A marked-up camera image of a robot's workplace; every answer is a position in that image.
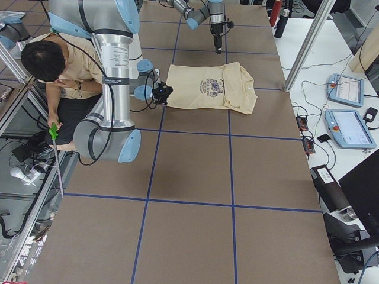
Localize blue teach pendant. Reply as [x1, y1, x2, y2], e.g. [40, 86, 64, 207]
[324, 109, 377, 149]
[327, 73, 364, 108]

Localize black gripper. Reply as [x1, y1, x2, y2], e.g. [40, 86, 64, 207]
[210, 22, 224, 54]
[152, 93, 169, 105]

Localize aluminium frame post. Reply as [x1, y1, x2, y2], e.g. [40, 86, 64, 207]
[284, 0, 336, 92]

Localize black water bottle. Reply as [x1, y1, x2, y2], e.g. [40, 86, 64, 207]
[274, 9, 290, 38]

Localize red water bottle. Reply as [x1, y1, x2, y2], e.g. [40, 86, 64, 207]
[269, 0, 282, 27]

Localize cream yellow long-sleeve shirt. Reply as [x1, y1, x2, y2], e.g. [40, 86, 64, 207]
[166, 62, 257, 115]

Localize black power adapter box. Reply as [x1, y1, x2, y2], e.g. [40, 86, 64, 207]
[310, 165, 350, 212]

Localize green handled metal stick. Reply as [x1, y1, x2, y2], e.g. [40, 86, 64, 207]
[49, 123, 64, 198]

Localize far blue teach pendant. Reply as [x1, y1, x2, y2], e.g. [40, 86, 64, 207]
[327, 73, 364, 108]

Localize black monitor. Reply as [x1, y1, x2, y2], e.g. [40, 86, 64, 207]
[339, 151, 379, 236]

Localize near blue teach pendant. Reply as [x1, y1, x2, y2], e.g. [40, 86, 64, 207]
[324, 109, 377, 149]

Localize seated person in beige shirt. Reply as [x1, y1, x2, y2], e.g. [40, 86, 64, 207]
[21, 33, 102, 151]

